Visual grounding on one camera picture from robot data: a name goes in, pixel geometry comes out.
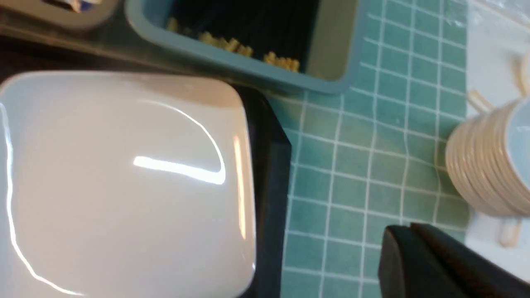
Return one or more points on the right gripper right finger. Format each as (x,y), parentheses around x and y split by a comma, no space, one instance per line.
(475,275)

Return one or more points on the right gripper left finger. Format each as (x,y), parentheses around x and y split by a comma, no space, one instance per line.
(409,269)

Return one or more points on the white square rice plate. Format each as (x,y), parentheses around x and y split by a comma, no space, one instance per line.
(125,185)

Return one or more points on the teal checked tablecloth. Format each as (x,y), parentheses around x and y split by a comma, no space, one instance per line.
(374,155)

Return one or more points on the stack of beige plates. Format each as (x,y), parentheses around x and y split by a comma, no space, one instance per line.
(487,160)

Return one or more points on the blue-grey plastic bin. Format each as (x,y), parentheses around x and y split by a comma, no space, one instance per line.
(333,56)

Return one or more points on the bundle of black chopsticks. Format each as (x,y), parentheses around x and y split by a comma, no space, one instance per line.
(276,32)

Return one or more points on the brown plastic bin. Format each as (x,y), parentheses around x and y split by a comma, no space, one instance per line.
(75,20)

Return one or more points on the black serving tray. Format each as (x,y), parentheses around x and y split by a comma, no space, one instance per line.
(269,146)

